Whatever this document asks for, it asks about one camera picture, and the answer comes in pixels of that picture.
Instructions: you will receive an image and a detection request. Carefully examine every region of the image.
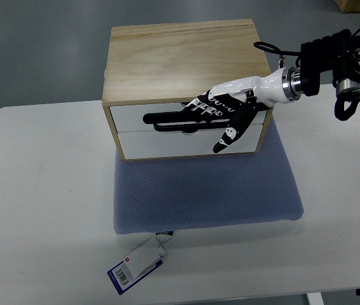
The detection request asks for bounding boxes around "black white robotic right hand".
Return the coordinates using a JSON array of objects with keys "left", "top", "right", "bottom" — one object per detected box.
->
[{"left": 179, "top": 67, "right": 302, "bottom": 154}]

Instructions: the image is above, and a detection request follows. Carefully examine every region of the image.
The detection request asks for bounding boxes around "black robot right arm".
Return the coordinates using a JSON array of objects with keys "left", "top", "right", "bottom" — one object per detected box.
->
[{"left": 253, "top": 29, "right": 360, "bottom": 121}]

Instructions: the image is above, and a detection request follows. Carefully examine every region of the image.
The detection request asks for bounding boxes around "light wood drawer cabinet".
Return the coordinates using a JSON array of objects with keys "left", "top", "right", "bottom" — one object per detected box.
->
[{"left": 102, "top": 19, "right": 270, "bottom": 161}]

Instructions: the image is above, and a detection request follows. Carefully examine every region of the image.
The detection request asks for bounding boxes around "white lower drawer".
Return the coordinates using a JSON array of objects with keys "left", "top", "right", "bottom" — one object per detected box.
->
[{"left": 118, "top": 124, "right": 263, "bottom": 159}]

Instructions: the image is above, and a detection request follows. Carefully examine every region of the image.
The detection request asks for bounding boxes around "blue mesh cushion mat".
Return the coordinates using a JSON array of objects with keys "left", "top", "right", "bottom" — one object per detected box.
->
[{"left": 114, "top": 122, "right": 304, "bottom": 234}]

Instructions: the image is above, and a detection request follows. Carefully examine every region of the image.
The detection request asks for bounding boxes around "cardboard box corner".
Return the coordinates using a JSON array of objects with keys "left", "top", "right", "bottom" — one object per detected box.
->
[{"left": 335, "top": 0, "right": 360, "bottom": 13}]

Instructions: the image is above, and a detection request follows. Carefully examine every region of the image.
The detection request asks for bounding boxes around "white blue price tag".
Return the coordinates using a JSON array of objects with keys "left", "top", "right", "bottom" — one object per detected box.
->
[{"left": 107, "top": 231, "right": 173, "bottom": 295}]

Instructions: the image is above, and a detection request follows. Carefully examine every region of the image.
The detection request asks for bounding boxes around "white table leg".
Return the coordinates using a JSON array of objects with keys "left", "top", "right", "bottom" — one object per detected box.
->
[{"left": 306, "top": 292, "right": 324, "bottom": 305}]

